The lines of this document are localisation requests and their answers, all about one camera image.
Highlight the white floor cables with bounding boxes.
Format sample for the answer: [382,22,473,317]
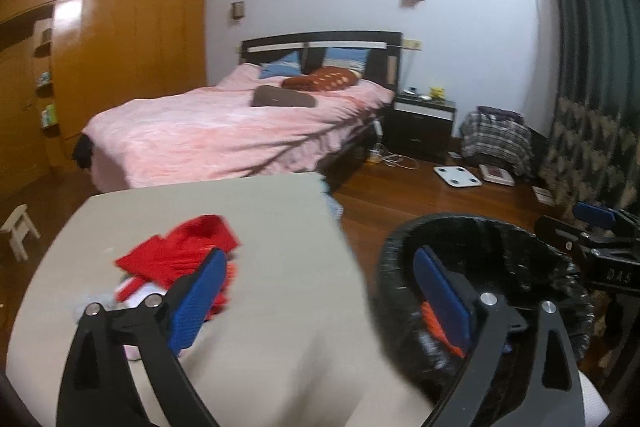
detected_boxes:
[367,147,418,170]

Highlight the pink blanket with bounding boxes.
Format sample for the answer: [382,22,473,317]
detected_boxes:
[82,63,396,190]

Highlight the blue pillow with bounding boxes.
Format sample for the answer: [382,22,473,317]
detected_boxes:
[324,48,372,72]
[260,52,303,80]

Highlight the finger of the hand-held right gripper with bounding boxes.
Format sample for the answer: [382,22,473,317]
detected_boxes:
[534,216,593,254]
[573,202,640,233]

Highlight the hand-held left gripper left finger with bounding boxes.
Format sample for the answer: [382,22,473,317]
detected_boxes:
[56,248,229,427]

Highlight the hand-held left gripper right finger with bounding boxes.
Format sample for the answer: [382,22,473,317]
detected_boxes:
[412,246,586,427]

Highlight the dark wooden bed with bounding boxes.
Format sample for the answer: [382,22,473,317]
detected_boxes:
[75,31,403,195]

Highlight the red-brown dotted pillow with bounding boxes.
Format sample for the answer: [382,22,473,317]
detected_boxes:
[281,67,363,92]

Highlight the white bathroom scale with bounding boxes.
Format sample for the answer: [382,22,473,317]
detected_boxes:
[433,165,482,188]

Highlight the white red book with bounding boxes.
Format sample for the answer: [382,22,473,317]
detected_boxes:
[479,163,516,186]

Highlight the white wooden stool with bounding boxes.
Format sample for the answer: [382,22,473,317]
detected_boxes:
[0,204,42,262]

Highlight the dark nightstand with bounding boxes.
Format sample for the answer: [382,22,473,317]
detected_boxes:
[385,94,457,162]

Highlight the red cloth garment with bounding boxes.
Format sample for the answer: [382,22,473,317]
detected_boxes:
[115,215,241,293]

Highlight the plaid shirt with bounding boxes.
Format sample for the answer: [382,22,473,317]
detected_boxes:
[460,106,533,178]

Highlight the dark green curtain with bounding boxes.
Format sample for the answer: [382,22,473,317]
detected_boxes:
[532,0,640,218]

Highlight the black waste bin with liner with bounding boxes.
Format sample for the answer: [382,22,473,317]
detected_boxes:
[372,213,598,400]

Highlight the wooden wardrobe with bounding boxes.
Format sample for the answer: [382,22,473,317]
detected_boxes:
[0,0,208,195]

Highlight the brown cushion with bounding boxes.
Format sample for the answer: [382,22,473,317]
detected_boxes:
[250,85,319,108]

